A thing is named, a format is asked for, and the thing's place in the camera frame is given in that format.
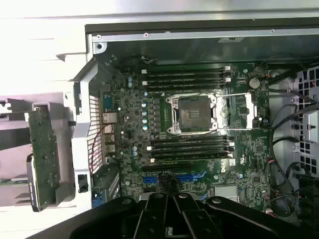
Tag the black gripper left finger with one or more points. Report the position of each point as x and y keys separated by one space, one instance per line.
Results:
x=152 y=219

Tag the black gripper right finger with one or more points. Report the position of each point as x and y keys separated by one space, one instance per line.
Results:
x=199 y=221

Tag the silver chipset heatsink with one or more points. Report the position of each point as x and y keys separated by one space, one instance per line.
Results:
x=225 y=193

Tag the long blue expansion slot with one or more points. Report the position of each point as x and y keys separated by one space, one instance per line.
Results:
x=185 y=177

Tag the black expansion slot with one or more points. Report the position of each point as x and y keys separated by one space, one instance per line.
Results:
x=167 y=166

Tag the black RAM slot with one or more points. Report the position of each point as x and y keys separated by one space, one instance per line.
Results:
x=189 y=151
x=184 y=80
x=184 y=69
x=184 y=75
x=189 y=140
x=189 y=145
x=189 y=156
x=184 y=86

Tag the green motherboard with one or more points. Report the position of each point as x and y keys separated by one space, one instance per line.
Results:
x=249 y=149

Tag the black open PC case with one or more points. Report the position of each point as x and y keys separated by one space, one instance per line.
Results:
x=82 y=149

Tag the CPU socket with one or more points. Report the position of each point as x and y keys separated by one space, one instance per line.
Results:
x=194 y=114

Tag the silver socket cover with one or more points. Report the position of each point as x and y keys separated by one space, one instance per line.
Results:
x=221 y=112

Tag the grey parts rack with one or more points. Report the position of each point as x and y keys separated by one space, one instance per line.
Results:
x=15 y=196

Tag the perforated metal disk bay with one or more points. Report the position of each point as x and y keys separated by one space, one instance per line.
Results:
x=309 y=129

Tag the green RAM stick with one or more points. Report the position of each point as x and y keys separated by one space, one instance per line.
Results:
x=12 y=181

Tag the silver coin cell battery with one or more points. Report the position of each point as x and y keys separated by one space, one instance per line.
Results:
x=254 y=83

